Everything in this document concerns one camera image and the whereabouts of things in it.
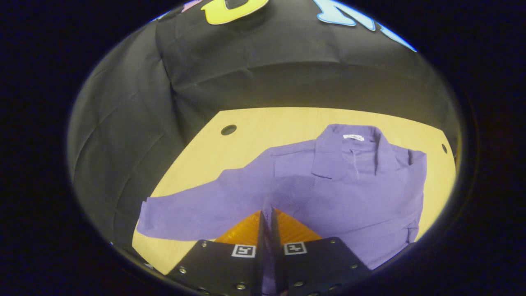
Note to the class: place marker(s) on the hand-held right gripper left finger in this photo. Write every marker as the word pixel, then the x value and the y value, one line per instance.
pixel 260 246

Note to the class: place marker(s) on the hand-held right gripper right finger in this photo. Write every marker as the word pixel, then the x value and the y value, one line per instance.
pixel 276 246

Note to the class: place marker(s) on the purple collared shirt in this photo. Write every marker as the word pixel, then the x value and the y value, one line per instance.
pixel 361 197

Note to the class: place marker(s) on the black backdrop cloth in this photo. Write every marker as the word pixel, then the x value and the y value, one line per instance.
pixel 287 74

